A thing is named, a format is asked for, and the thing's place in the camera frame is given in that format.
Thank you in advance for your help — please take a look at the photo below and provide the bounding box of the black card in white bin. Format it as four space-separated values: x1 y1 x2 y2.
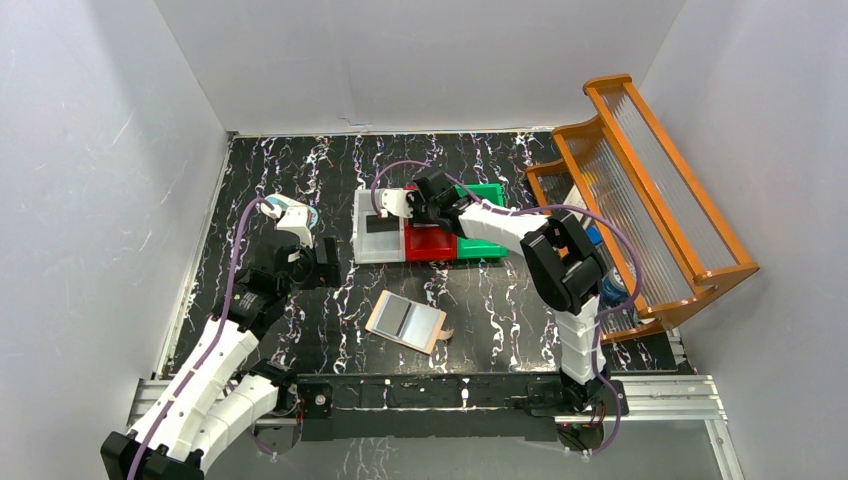
365 215 400 233

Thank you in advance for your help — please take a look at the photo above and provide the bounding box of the oval white blue package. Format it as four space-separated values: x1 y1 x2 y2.
260 193 319 231

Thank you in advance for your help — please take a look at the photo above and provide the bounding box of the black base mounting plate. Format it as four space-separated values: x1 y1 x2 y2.
235 374 627 444

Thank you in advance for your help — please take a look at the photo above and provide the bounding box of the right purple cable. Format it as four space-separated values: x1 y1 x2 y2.
369 159 645 456

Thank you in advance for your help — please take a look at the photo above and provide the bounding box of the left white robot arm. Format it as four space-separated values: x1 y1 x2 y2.
100 232 341 479

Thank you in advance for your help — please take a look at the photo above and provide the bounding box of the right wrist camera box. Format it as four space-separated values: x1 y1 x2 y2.
376 188 414 219

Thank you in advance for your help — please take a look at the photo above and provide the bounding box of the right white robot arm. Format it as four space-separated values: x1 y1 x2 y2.
406 168 605 414

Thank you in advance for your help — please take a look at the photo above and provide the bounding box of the blue small object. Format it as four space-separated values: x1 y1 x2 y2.
586 226 604 246

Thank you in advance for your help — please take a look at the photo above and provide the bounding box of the blue tape roll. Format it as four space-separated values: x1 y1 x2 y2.
599 267 630 310

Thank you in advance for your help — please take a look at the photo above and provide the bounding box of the grey card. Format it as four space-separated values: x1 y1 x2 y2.
374 294 412 337

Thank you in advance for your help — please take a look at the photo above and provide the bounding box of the green plastic bin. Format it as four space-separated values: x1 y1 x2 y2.
456 183 509 260

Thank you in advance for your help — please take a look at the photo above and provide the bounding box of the white plastic bin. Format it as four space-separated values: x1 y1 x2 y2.
351 189 406 265

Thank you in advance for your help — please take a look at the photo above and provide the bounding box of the aluminium frame rail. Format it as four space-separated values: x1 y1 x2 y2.
113 331 745 480

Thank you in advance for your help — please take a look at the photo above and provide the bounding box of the white red small box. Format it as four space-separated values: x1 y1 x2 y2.
563 185 587 214

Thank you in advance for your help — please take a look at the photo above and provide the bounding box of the orange wooden shelf rack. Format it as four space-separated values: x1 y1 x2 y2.
526 74 759 343

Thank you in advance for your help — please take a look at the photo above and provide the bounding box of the red plastic bin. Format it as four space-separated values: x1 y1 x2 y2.
404 219 458 262

